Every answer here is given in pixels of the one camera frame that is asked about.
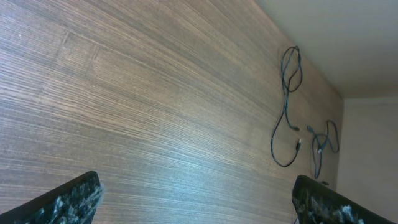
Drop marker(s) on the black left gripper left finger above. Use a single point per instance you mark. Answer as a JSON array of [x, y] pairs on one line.
[[75, 201]]

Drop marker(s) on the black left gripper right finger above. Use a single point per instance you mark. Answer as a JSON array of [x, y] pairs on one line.
[[316, 203]]

